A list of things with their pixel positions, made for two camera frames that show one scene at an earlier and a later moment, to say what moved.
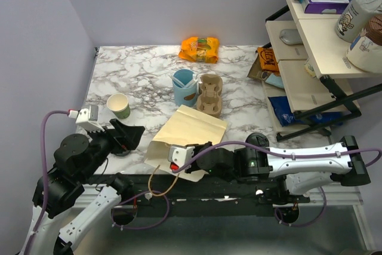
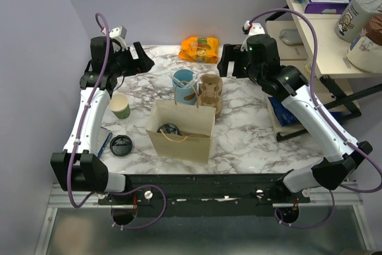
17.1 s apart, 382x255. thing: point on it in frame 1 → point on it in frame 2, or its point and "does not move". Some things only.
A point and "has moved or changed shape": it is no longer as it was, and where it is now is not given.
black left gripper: x=123 y=136 → x=143 y=64
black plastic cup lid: x=257 y=138 → x=169 y=128
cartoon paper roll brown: x=365 y=53 does not move
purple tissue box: x=330 y=3 does not move
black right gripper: x=191 y=167 → x=231 y=52
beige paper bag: x=186 y=126 has moved or changed shape
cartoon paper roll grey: x=367 y=3 does not move
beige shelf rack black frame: x=316 y=86 does not move
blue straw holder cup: x=184 y=83 does not move
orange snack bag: x=197 y=49 does not move
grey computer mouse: x=290 y=36 does not move
